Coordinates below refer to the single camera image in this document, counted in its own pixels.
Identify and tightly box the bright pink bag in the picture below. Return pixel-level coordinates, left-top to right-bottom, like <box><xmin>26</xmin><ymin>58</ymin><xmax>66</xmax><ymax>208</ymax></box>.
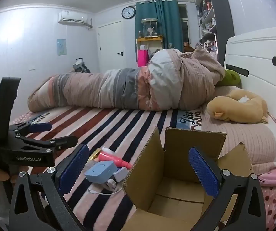
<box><xmin>138</xmin><ymin>50</ymin><xmax>149</xmax><ymax>66</ymax></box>

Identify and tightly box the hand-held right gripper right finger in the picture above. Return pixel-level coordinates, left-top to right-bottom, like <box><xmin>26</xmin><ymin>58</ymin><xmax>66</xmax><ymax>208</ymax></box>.
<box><xmin>188</xmin><ymin>146</ymin><xmax>267</xmax><ymax>231</ymax></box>

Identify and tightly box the white air conditioner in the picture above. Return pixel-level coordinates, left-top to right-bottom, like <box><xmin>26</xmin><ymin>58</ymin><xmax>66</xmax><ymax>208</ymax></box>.
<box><xmin>58</xmin><ymin>11</ymin><xmax>92</xmax><ymax>26</ymax></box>

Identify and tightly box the green plush toy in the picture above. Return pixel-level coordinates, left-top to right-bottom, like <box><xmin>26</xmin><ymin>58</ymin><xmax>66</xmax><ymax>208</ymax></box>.
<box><xmin>216</xmin><ymin>69</ymin><xmax>242</xmax><ymax>87</ymax></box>

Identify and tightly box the teal curtain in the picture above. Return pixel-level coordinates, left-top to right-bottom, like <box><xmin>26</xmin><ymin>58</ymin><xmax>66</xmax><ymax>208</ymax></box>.
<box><xmin>135</xmin><ymin>0</ymin><xmax>184</xmax><ymax>66</ymax></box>

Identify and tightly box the light blue square device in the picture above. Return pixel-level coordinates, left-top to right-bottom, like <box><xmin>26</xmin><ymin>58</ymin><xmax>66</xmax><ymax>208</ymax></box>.
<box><xmin>84</xmin><ymin>161</ymin><xmax>118</xmax><ymax>184</ymax></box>

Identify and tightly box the dark stroller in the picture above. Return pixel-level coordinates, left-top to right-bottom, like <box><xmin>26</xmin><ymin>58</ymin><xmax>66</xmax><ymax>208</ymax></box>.
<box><xmin>72</xmin><ymin>58</ymin><xmax>90</xmax><ymax>73</ymax></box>

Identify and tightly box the pink plastic bottle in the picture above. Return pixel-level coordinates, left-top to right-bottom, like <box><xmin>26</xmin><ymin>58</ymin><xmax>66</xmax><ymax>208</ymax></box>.
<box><xmin>98</xmin><ymin>151</ymin><xmax>133</xmax><ymax>169</ymax></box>

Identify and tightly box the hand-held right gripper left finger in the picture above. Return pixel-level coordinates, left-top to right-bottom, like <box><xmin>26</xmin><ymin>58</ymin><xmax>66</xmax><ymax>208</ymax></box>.
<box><xmin>8</xmin><ymin>144</ymin><xmax>90</xmax><ymax>231</ymax></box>

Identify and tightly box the pink pouch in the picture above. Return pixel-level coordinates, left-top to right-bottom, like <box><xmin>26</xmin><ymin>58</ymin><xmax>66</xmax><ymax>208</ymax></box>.
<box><xmin>257</xmin><ymin>168</ymin><xmax>276</xmax><ymax>187</ymax></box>

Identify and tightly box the brown plush toy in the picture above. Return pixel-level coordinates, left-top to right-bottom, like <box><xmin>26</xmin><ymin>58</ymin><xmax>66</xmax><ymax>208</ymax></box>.
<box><xmin>183</xmin><ymin>42</ymin><xmax>195</xmax><ymax>53</ymax></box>

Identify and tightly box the rolled pink grey quilt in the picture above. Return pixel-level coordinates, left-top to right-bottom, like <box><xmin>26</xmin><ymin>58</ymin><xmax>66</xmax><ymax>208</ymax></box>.
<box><xmin>28</xmin><ymin>48</ymin><xmax>226</xmax><ymax>112</ymax></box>

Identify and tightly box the white charging cable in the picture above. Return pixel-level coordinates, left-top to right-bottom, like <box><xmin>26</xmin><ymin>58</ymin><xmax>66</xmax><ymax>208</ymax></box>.
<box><xmin>87</xmin><ymin>178</ymin><xmax>124</xmax><ymax>195</ymax></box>

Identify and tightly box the tan plush toy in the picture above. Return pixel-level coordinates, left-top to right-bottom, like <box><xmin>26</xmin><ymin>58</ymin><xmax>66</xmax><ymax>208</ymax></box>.
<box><xmin>206</xmin><ymin>89</ymin><xmax>268</xmax><ymax>125</ymax></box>

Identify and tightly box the white headboard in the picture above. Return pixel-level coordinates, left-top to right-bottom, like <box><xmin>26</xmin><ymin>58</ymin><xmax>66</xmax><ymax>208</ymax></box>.
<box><xmin>221</xmin><ymin>26</ymin><xmax>276</xmax><ymax>150</ymax></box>

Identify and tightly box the wall poster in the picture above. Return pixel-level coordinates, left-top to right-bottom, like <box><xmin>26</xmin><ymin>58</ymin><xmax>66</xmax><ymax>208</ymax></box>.
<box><xmin>57</xmin><ymin>39</ymin><xmax>67</xmax><ymax>56</ymax></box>

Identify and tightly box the brown cardboard box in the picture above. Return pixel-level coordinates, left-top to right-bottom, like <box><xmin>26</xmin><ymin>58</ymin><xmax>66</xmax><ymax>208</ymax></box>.
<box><xmin>122</xmin><ymin>126</ymin><xmax>253</xmax><ymax>231</ymax></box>

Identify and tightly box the glass display case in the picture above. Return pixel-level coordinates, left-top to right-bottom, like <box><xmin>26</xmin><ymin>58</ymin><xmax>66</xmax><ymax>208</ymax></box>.
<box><xmin>141</xmin><ymin>18</ymin><xmax>158</xmax><ymax>38</ymax></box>

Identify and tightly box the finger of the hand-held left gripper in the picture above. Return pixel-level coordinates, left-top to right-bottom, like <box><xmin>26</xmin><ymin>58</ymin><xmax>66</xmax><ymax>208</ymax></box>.
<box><xmin>9</xmin><ymin>122</ymin><xmax>52</xmax><ymax>137</ymax></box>
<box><xmin>20</xmin><ymin>135</ymin><xmax>79</xmax><ymax>153</ymax></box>

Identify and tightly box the white wire rack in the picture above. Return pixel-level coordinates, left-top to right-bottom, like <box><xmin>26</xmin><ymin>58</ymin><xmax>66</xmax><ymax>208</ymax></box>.
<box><xmin>201</xmin><ymin>41</ymin><xmax>218</xmax><ymax>60</ymax></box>

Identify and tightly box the wall clock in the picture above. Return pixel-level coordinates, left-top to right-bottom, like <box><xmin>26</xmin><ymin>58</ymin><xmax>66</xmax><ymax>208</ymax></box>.
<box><xmin>121</xmin><ymin>6</ymin><xmax>136</xmax><ymax>19</ymax></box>

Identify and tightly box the dark bookshelf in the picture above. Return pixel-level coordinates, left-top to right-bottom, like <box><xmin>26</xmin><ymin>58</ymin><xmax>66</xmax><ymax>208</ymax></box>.
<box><xmin>196</xmin><ymin>0</ymin><xmax>235</xmax><ymax>64</ymax></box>

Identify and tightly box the pink ribbed pillow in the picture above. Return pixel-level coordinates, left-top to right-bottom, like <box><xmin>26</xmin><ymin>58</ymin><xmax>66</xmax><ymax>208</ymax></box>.
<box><xmin>202</xmin><ymin>109</ymin><xmax>276</xmax><ymax>174</ymax></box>

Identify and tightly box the white door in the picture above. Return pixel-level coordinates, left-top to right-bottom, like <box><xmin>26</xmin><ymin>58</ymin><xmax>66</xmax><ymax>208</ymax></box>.
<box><xmin>98</xmin><ymin>21</ymin><xmax>125</xmax><ymax>73</ymax></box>

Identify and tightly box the window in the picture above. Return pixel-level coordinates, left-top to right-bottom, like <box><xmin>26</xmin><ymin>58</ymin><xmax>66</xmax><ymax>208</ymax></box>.
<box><xmin>178</xmin><ymin>3</ymin><xmax>189</xmax><ymax>44</ymax></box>

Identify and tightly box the yellow table with glass case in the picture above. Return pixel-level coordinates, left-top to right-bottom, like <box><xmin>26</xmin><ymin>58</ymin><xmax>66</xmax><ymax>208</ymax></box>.
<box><xmin>135</xmin><ymin>36</ymin><xmax>164</xmax><ymax>66</ymax></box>

